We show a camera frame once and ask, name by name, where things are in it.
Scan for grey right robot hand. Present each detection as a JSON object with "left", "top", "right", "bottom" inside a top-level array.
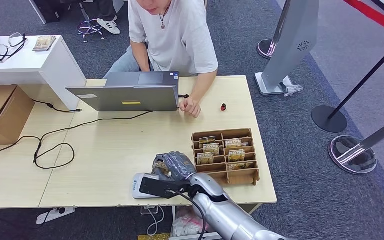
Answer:
[{"left": 151, "top": 151, "right": 198, "bottom": 183}]

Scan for person's left hand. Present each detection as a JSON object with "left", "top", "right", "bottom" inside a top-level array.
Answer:
[{"left": 178, "top": 96, "right": 202, "bottom": 119}]

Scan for grey card reader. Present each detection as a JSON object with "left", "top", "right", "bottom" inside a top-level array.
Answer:
[{"left": 131, "top": 172, "right": 166, "bottom": 200}]

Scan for wooden card holder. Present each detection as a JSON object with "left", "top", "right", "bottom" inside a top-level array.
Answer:
[{"left": 191, "top": 128, "right": 261, "bottom": 186}]

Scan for person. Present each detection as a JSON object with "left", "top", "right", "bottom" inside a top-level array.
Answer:
[
  {"left": 103, "top": 0, "right": 219, "bottom": 119},
  {"left": 92, "top": 0, "right": 122, "bottom": 36}
]

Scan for pink white plastic bag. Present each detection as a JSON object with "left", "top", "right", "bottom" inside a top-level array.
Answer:
[{"left": 172, "top": 206, "right": 209, "bottom": 238}]

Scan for grey laptop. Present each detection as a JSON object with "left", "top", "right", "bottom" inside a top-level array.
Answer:
[{"left": 65, "top": 71, "right": 180, "bottom": 113}]

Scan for white open drawer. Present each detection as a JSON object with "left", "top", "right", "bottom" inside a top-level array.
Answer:
[{"left": 168, "top": 205, "right": 223, "bottom": 240}]

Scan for chrome stanchion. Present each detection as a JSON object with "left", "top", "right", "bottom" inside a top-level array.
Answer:
[
  {"left": 327, "top": 113, "right": 384, "bottom": 175},
  {"left": 256, "top": 0, "right": 293, "bottom": 61}
]

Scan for clear plastic bag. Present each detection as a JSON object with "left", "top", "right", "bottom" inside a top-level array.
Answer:
[{"left": 279, "top": 76, "right": 304, "bottom": 98}]

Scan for grey kiosk stand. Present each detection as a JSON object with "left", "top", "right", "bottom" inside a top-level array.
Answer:
[{"left": 254, "top": 0, "right": 320, "bottom": 97}]

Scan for chrome stool base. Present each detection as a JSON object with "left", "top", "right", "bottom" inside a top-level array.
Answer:
[{"left": 76, "top": 3, "right": 107, "bottom": 44}]

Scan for white power strip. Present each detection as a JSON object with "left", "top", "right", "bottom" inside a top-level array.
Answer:
[{"left": 36, "top": 206, "right": 76, "bottom": 226}]

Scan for black stanchion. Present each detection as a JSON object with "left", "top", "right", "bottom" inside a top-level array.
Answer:
[{"left": 311, "top": 38, "right": 384, "bottom": 134}]

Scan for white cabinet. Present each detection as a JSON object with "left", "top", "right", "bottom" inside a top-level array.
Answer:
[{"left": 0, "top": 34, "right": 88, "bottom": 112}]

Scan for black box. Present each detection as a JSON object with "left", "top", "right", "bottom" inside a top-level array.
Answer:
[{"left": 33, "top": 0, "right": 65, "bottom": 24}]

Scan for brown cardboard box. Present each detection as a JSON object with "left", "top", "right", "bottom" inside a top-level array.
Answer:
[{"left": 0, "top": 84, "right": 36, "bottom": 148}]

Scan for white desk panel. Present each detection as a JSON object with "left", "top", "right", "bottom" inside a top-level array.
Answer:
[{"left": 28, "top": 0, "right": 48, "bottom": 26}]

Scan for black framed glasses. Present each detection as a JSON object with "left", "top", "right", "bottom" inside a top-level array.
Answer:
[{"left": 0, "top": 32, "right": 27, "bottom": 63}]

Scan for red barrier belt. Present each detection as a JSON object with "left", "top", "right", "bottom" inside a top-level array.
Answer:
[{"left": 342, "top": 0, "right": 384, "bottom": 39}]

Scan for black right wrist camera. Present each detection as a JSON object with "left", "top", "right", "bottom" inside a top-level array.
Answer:
[{"left": 138, "top": 174, "right": 193, "bottom": 200}]

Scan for white cable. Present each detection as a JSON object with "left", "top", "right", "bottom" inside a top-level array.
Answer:
[{"left": 141, "top": 205, "right": 165, "bottom": 237}]

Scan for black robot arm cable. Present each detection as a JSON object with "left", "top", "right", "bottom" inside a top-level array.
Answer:
[{"left": 170, "top": 188, "right": 208, "bottom": 240}]

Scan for pendant necklace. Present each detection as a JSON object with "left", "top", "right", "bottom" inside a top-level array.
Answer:
[{"left": 158, "top": 3, "right": 172, "bottom": 31}]

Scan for black cable with plug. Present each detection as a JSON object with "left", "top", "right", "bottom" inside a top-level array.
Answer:
[{"left": 31, "top": 98, "right": 83, "bottom": 114}]

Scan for long black power cable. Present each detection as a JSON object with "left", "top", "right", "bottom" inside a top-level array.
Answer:
[{"left": 0, "top": 110, "right": 155, "bottom": 170}]

